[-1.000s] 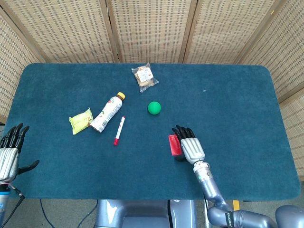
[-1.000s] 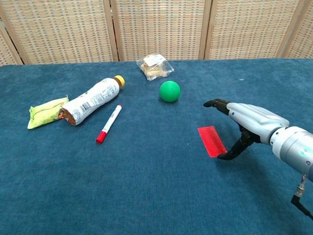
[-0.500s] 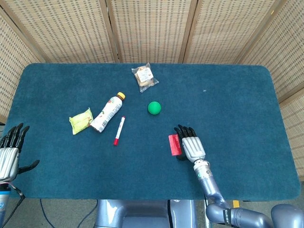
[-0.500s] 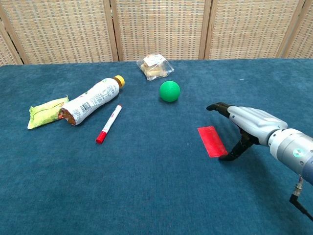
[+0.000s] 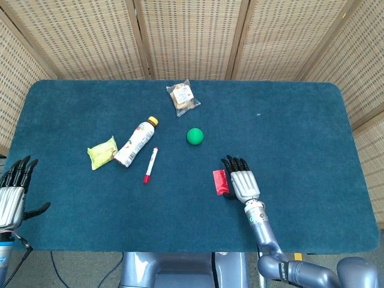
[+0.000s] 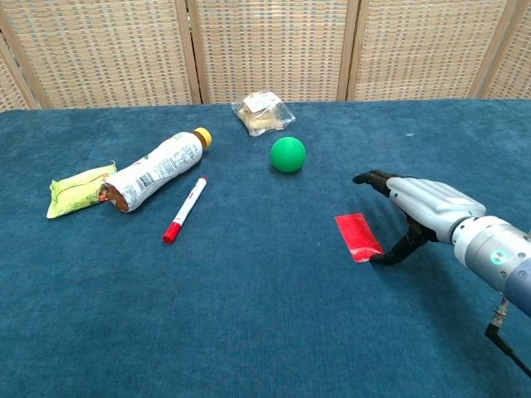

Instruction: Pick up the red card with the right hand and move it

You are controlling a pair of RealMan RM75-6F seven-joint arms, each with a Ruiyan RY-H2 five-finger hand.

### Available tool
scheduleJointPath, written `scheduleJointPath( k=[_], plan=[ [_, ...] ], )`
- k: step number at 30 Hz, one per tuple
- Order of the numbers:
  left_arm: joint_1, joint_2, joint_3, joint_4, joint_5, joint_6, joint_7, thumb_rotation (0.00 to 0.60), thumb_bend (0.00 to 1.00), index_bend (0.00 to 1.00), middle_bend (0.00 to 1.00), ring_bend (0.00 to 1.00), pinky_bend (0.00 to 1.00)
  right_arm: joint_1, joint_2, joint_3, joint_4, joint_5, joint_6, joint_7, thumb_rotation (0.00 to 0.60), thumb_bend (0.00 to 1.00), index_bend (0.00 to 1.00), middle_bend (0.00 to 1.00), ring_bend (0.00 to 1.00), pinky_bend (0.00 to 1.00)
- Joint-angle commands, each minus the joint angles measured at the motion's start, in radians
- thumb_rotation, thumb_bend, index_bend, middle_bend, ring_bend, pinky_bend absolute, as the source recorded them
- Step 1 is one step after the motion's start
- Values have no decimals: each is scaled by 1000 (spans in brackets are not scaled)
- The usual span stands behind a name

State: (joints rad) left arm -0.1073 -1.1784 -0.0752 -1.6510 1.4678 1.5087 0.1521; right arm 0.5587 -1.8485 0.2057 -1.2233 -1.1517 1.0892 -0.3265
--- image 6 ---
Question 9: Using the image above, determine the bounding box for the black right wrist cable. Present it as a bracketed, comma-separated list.
[484, 297, 531, 374]

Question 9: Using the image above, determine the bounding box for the green ball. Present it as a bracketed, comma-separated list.
[270, 136, 307, 174]

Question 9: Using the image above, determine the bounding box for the blue carpet table mat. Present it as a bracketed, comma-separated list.
[0, 98, 531, 398]

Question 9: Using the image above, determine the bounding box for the red white marker pen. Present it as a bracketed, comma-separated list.
[162, 177, 208, 245]

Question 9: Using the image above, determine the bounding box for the red card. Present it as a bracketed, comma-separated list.
[334, 212, 385, 263]

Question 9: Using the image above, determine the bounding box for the woven bamboo folding screen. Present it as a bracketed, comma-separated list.
[0, 0, 531, 111]

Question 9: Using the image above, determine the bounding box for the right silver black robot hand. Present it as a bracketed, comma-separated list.
[352, 168, 487, 266]

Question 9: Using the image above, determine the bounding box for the white drink bottle yellow cap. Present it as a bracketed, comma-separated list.
[100, 127, 213, 214]

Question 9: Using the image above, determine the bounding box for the yellow-green snack packet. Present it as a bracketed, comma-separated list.
[46, 163, 119, 220]

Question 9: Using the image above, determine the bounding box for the clear bag of biscuits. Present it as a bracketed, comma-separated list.
[231, 92, 297, 138]

